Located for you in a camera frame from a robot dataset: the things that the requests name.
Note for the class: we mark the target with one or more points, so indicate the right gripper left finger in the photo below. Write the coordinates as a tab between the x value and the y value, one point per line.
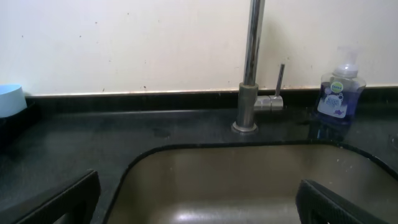
81	193

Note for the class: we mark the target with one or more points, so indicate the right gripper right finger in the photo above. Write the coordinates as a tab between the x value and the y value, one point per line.
317	205

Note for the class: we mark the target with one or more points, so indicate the steel sink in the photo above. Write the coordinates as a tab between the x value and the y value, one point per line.
233	180

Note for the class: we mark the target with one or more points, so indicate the blue soap bottle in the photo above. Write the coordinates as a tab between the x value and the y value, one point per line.
339	102

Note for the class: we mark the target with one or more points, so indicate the blue cup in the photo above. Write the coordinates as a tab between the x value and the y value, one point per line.
11	101

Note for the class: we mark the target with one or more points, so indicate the steel tap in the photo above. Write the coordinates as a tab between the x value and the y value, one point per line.
247	105

